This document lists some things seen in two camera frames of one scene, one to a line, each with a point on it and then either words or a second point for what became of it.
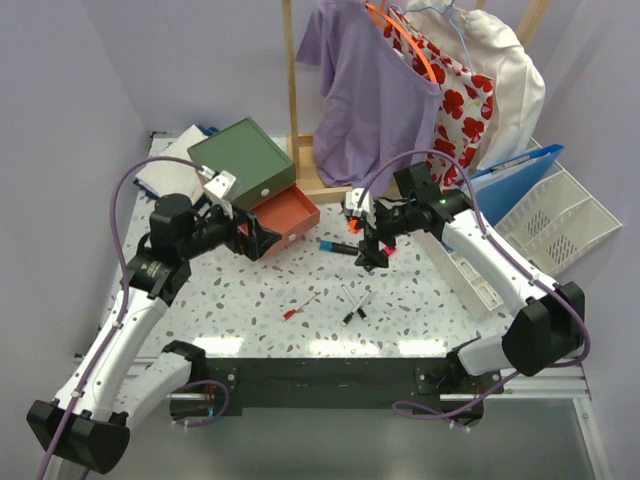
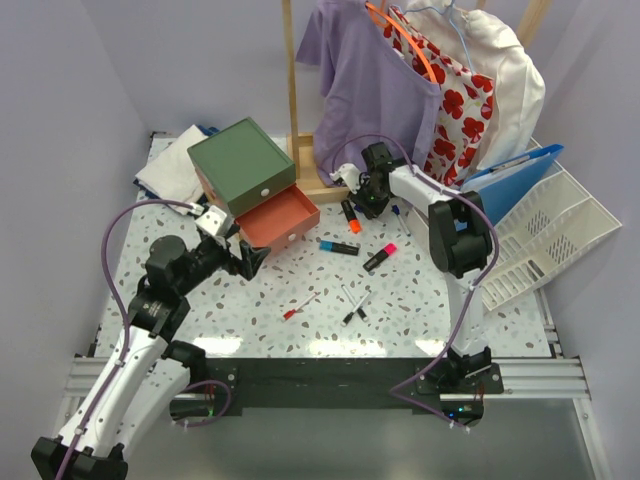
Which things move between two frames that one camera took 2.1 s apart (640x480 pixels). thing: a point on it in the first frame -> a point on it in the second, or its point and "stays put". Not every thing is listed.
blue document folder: x=500 y=189 stays put
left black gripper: x=245 y=235 -> x=236 y=259
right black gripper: x=370 y=254 -> x=369 y=211
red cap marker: x=291 y=312 stays put
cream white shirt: x=485 y=47 stays put
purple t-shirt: x=381 y=100 stays put
